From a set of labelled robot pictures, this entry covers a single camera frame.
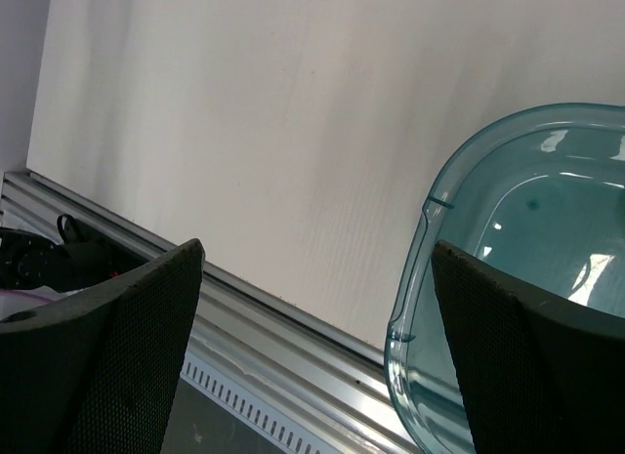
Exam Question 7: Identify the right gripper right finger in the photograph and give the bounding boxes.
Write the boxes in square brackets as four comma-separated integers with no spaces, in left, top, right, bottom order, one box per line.
[431,240,624,453]

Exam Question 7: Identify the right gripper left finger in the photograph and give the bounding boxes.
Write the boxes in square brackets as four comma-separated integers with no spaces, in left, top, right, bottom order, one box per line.
[1,239,204,453]

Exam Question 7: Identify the teal plastic tray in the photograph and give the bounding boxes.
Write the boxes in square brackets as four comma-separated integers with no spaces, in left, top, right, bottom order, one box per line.
[384,103,624,453]

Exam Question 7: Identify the white slotted cable duct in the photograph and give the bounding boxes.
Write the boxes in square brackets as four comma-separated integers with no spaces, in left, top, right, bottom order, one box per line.
[181,351,338,454]

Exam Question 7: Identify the aluminium rail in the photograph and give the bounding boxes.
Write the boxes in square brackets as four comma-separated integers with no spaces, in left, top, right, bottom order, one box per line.
[0,168,421,454]

